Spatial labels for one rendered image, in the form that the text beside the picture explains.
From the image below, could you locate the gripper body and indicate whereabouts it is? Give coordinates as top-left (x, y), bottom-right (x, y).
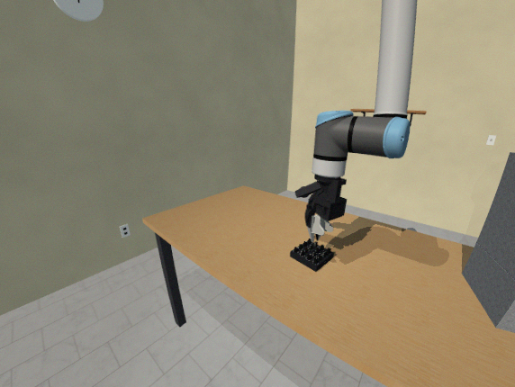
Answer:
top-left (308, 175), bottom-right (347, 221)

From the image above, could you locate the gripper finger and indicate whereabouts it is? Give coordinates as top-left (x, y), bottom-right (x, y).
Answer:
top-left (305, 203), bottom-right (324, 243)
top-left (315, 219), bottom-right (333, 241)

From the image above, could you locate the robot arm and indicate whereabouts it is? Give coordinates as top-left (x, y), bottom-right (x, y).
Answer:
top-left (312, 0), bottom-right (417, 178)

